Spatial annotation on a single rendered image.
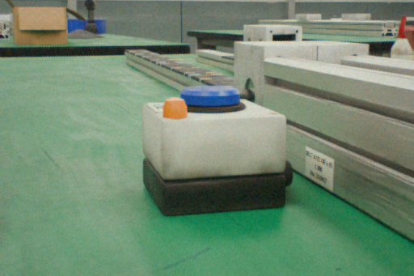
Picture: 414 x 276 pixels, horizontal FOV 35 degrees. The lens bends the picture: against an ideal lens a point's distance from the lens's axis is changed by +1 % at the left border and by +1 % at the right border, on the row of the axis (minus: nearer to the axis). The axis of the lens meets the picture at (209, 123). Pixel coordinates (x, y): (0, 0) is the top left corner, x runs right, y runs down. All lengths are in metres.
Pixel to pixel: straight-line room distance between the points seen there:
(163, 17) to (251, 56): 11.45
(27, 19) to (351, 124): 2.38
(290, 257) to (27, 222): 0.16
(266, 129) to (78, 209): 0.13
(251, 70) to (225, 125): 0.21
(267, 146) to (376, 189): 0.07
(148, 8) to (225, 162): 11.58
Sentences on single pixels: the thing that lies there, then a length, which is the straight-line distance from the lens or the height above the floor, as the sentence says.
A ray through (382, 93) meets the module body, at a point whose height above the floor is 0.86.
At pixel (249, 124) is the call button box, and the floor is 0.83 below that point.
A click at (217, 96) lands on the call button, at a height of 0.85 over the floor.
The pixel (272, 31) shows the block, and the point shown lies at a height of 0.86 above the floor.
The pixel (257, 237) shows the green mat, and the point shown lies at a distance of 0.36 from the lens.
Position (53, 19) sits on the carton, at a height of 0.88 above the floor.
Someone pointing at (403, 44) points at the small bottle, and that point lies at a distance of 1.19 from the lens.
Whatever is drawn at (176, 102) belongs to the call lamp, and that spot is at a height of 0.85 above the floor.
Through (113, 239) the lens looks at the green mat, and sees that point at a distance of 0.36.
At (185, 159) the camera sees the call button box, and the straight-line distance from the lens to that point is 0.39.
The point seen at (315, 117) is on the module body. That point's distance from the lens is 0.47.
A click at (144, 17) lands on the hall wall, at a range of 11.95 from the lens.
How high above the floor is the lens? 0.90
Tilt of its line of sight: 9 degrees down
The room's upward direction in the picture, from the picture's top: straight up
